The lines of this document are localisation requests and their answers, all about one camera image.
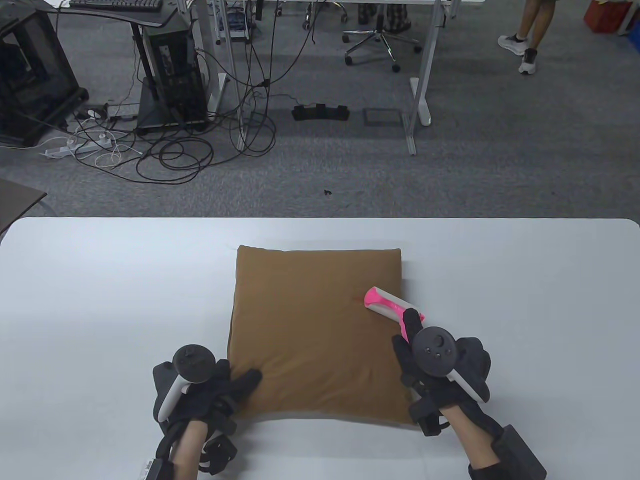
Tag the person's right hand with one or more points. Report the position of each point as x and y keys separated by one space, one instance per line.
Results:
x=411 y=322

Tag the person's left hand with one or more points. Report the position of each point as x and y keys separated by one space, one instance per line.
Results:
x=220 y=390

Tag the pink lint roller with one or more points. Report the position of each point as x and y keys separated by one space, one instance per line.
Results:
x=375 y=298

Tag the brown pillow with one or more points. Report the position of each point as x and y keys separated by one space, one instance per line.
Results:
x=310 y=340

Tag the person's right forearm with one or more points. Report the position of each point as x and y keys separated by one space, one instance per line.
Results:
x=465 y=435

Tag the person's left forearm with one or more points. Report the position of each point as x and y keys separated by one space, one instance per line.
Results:
x=187 y=450

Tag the black and white controller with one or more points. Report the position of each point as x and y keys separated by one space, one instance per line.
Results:
x=194 y=362
x=433 y=349

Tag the grey floor hatch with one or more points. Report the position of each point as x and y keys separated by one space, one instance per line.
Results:
x=382 y=117

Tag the white desk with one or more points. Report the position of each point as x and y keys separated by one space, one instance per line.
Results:
x=421 y=100

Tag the black floor pedal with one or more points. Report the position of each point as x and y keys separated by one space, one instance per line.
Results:
x=320 y=112

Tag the dark brown table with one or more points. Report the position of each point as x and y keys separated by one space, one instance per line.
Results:
x=17 y=202

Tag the white power strip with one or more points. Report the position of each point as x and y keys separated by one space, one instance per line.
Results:
x=65 y=149

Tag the chrome base office chair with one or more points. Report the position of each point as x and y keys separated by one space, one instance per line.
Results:
x=380 y=34

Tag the white desk leg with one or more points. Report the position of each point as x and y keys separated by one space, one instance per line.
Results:
x=217 y=95

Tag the grey power strip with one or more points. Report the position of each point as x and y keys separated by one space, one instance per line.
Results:
x=122 y=111

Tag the chrome chair base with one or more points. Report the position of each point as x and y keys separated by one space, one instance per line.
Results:
x=344 y=16

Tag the black computer tower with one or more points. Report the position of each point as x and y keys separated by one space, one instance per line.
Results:
x=172 y=75

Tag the grey device rack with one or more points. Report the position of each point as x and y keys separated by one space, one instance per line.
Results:
x=235 y=22

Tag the red box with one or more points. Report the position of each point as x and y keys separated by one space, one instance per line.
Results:
x=605 y=17

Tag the black glass computer case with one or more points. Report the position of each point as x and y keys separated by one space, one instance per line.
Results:
x=30 y=75

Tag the black keyboard stand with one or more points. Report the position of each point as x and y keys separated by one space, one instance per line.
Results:
x=150 y=20

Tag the black keyboard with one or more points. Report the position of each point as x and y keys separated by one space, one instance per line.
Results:
x=115 y=4

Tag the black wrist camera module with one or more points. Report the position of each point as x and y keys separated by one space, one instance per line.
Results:
x=160 y=470
x=520 y=455

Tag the white rack post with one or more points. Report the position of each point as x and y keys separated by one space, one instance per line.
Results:
x=629 y=17

